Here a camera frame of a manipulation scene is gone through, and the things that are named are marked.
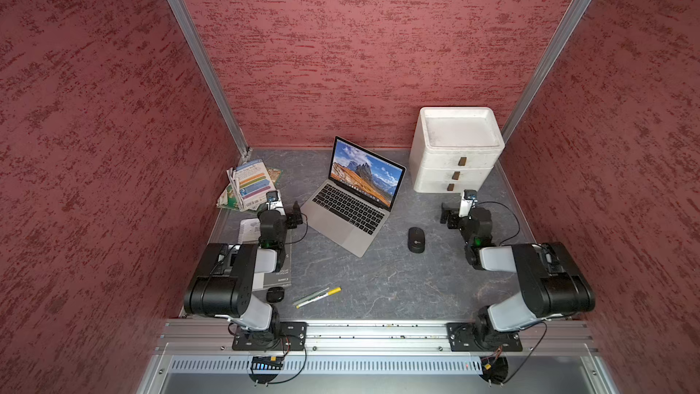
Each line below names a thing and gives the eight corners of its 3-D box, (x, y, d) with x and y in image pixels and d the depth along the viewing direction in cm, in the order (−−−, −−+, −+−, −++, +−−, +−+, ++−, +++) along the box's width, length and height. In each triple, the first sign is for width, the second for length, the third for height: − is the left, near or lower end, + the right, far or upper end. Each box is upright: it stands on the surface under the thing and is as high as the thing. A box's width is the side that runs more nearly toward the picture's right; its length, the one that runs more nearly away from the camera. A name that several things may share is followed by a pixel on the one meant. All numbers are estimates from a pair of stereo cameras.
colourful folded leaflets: (215, 210, 103) (212, 207, 101) (234, 163, 118) (232, 159, 116) (271, 211, 103) (269, 207, 101) (282, 163, 118) (281, 160, 117)
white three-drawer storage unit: (413, 195, 108) (427, 148, 87) (407, 155, 122) (418, 107, 101) (483, 195, 108) (514, 149, 88) (469, 155, 122) (492, 108, 102)
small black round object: (266, 302, 81) (264, 300, 80) (269, 288, 84) (267, 286, 82) (283, 302, 81) (281, 300, 80) (285, 288, 84) (284, 286, 82)
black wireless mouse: (408, 253, 92) (409, 249, 90) (405, 230, 98) (406, 226, 96) (425, 253, 92) (427, 249, 90) (421, 230, 98) (423, 226, 96)
